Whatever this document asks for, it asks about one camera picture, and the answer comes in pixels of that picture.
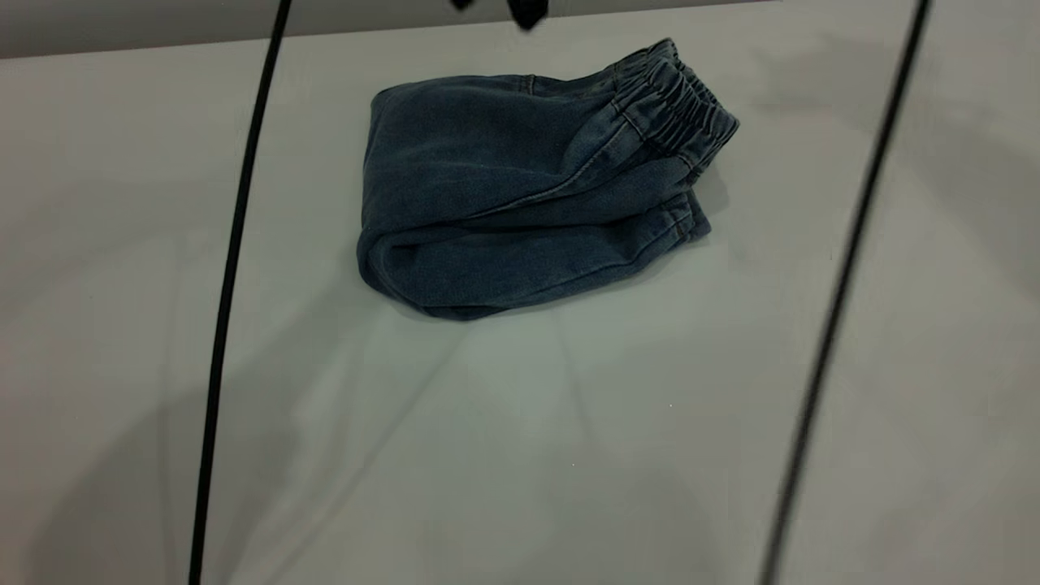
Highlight blue denim shorts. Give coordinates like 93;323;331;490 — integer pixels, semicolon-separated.
356;37;742;323

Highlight thick black cable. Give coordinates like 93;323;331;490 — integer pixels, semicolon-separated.
187;0;293;585
756;0;935;585

